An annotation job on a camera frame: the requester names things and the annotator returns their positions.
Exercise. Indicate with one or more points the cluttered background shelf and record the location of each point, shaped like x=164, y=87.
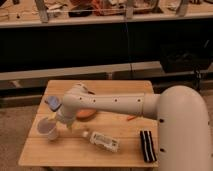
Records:
x=35, y=13

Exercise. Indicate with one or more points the blue sponge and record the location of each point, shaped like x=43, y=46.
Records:
x=53, y=102

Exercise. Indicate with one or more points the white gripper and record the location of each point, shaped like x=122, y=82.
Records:
x=67, y=121

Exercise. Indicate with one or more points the wooden table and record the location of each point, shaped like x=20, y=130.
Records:
x=71, y=150

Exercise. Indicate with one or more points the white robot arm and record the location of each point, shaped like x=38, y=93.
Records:
x=184, y=131

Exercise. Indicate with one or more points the orange ceramic bowl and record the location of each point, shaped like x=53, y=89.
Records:
x=85, y=114

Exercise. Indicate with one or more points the white plastic bottle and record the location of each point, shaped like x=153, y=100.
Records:
x=101, y=140

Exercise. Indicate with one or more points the orange carrot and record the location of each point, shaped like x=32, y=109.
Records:
x=131, y=118

